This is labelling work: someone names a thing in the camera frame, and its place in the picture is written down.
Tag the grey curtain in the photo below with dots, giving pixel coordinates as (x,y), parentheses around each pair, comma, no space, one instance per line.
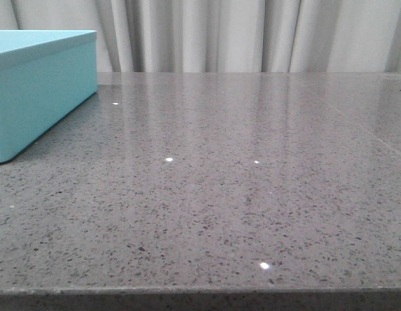
(226,36)

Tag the light blue box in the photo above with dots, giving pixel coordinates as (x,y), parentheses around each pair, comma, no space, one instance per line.
(44,75)

